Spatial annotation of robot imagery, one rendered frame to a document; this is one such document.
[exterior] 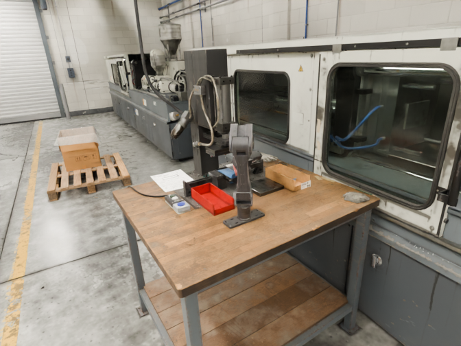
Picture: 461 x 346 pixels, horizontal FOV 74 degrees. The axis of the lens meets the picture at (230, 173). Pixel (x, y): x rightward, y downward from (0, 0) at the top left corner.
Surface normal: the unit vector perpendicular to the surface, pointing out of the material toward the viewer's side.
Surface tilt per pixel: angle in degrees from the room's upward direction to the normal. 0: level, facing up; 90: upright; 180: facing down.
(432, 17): 90
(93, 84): 90
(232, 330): 0
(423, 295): 90
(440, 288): 90
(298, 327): 0
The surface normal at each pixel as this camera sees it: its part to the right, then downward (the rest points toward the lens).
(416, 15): -0.88, 0.21
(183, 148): 0.48, 0.30
